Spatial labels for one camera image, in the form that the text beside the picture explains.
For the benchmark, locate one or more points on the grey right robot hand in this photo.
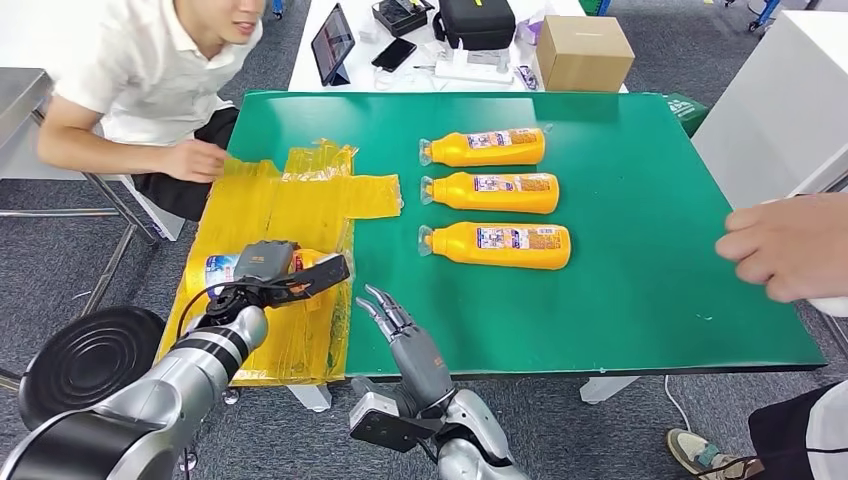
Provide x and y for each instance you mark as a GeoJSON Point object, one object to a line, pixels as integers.
{"type": "Point", "coordinates": [420, 364]}

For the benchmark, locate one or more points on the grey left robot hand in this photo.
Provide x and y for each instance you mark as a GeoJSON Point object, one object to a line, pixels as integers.
{"type": "Point", "coordinates": [265, 260]}

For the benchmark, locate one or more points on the orange detergent bottle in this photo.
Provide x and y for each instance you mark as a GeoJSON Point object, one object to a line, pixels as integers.
{"type": "Point", "coordinates": [464, 248]}
{"type": "Point", "coordinates": [457, 195]}
{"type": "Point", "coordinates": [454, 151]}
{"type": "Point", "coordinates": [218, 275]}

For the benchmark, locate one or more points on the white table foot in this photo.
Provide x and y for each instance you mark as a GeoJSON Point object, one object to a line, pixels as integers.
{"type": "Point", "coordinates": [606, 389]}
{"type": "Point", "coordinates": [311, 397]}

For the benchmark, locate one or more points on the black round stool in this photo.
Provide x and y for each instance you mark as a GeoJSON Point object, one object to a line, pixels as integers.
{"type": "Point", "coordinates": [79, 358]}

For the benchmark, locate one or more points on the white desk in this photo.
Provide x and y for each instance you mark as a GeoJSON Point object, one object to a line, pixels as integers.
{"type": "Point", "coordinates": [361, 71]}

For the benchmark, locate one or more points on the person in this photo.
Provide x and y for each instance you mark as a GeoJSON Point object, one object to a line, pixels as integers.
{"type": "Point", "coordinates": [139, 86]}
{"type": "Point", "coordinates": [788, 245]}

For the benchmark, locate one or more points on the dark tablet on stand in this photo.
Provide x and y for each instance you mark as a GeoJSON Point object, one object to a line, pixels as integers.
{"type": "Point", "coordinates": [331, 43]}

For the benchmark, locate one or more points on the black smartphone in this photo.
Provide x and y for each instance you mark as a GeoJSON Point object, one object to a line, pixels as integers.
{"type": "Point", "coordinates": [393, 54]}

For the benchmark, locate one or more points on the black open tray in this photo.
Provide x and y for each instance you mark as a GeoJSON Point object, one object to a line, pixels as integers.
{"type": "Point", "coordinates": [401, 16]}

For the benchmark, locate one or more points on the white power strip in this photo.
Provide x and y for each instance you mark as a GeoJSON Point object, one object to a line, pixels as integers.
{"type": "Point", "coordinates": [474, 71]}

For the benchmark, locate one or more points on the small printed packet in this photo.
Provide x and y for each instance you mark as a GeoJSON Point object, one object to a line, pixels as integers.
{"type": "Point", "coordinates": [527, 77]}

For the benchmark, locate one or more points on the black carrying case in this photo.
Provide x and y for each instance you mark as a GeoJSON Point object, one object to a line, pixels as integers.
{"type": "Point", "coordinates": [476, 25]}

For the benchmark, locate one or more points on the brown cardboard box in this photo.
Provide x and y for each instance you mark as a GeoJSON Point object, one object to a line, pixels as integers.
{"type": "Point", "coordinates": [583, 58]}

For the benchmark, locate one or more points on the purple plastic packet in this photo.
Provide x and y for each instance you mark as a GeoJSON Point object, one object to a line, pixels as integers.
{"type": "Point", "coordinates": [528, 32]}

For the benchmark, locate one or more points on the green bin with white print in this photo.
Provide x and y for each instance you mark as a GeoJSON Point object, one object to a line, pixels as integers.
{"type": "Point", "coordinates": [686, 114]}

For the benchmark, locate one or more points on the white side table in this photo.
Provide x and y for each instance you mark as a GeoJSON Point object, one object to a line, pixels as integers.
{"type": "Point", "coordinates": [775, 119]}

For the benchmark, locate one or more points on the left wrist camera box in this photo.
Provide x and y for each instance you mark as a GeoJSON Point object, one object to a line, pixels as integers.
{"type": "Point", "coordinates": [318, 278]}

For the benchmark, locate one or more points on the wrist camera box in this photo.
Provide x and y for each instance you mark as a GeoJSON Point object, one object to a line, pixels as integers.
{"type": "Point", "coordinates": [391, 424]}
{"type": "Point", "coordinates": [318, 278]}

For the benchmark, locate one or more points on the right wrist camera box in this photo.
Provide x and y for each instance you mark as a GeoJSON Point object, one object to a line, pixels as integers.
{"type": "Point", "coordinates": [391, 424]}

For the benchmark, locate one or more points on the steel bench frame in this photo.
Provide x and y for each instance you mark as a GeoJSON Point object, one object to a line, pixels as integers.
{"type": "Point", "coordinates": [20, 99]}

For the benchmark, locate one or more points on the metal table frame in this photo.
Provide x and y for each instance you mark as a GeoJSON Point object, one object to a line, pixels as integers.
{"type": "Point", "coordinates": [836, 334]}

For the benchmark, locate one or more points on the blue trolley frame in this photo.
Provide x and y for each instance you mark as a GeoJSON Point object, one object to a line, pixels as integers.
{"type": "Point", "coordinates": [765, 10]}

